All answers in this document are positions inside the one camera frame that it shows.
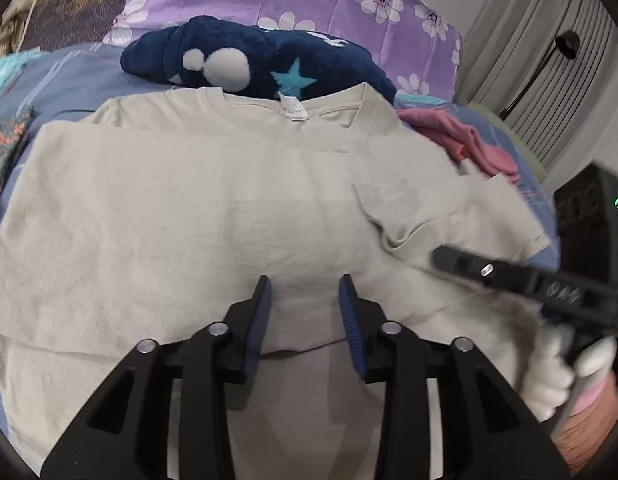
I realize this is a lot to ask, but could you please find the navy star fleece blanket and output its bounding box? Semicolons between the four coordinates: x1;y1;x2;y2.
120;16;397;106

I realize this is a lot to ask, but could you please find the dark floral cloth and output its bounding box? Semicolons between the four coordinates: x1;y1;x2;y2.
0;110;34;221

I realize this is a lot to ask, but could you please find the blue plaid bed sheet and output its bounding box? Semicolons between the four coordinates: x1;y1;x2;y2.
0;42;565;441

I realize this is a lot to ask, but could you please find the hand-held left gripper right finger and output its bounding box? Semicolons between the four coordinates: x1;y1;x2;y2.
338;274;572;480

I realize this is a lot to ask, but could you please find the person's right hand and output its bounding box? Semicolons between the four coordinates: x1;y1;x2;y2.
522;327;618;423

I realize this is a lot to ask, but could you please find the person's right forearm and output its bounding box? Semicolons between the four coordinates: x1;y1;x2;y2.
559;375;618;478

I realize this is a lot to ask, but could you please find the black floor lamp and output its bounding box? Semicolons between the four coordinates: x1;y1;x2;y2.
499;31;581;122

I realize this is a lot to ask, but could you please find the grey curtain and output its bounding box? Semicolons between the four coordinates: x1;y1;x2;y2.
454;0;618;171

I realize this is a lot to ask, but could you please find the beige t-shirt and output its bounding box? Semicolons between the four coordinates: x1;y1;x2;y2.
0;82;552;480

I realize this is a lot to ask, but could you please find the dark patterned pillow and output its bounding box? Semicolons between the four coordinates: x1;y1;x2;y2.
0;0;157;56

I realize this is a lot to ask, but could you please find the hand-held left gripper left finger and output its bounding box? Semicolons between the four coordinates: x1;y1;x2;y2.
41;275;272;480

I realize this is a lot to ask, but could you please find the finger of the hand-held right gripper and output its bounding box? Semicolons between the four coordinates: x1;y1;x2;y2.
431;244;618;333

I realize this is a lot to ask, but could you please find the pink garment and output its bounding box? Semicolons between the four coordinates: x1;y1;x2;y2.
396;109;520;186

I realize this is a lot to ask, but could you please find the green cloth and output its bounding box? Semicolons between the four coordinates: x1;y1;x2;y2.
504;120;547;181

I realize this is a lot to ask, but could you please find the teal cloth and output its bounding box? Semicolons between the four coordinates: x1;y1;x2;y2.
0;50;42;96

